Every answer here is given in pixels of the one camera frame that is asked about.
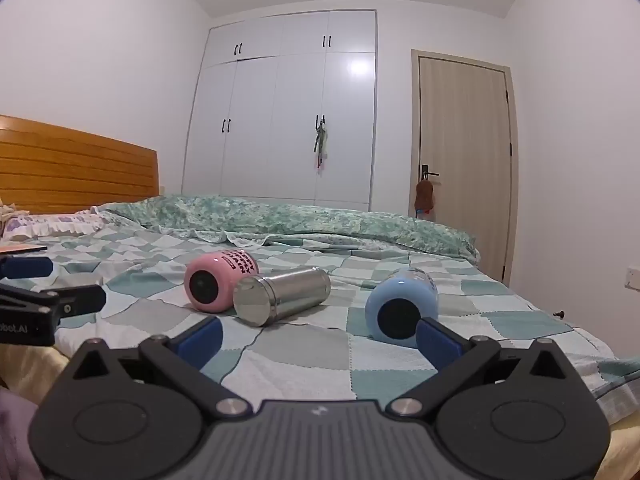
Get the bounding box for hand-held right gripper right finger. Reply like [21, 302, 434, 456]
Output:
[385, 317, 581, 418]

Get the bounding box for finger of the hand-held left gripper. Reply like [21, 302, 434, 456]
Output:
[0, 283, 107, 322]
[0, 255, 54, 280]

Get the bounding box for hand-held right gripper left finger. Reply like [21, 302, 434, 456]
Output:
[62, 316, 256, 418]

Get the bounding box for light blue bottle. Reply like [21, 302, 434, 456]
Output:
[364, 267, 439, 349]

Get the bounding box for pink bottle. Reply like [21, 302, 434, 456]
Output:
[184, 249, 260, 313]

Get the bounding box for stainless steel bottle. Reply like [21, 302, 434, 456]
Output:
[233, 267, 332, 328]

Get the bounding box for purple ruffled pillow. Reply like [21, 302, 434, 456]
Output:
[1, 209, 115, 242]

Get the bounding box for purple cloth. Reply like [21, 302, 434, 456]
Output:
[0, 387, 43, 480]

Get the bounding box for wooden headboard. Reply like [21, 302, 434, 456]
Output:
[0, 114, 160, 216]

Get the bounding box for brown hanging pouch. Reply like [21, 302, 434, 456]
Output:
[413, 179, 435, 220]

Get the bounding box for green floral quilt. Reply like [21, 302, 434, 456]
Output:
[97, 194, 482, 264]

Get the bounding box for beige wooden door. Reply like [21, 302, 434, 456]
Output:
[410, 49, 519, 287]

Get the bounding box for white wardrobe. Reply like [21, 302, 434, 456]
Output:
[181, 9, 377, 213]

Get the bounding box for hanging keychain bundle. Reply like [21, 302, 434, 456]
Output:
[313, 115, 330, 174]

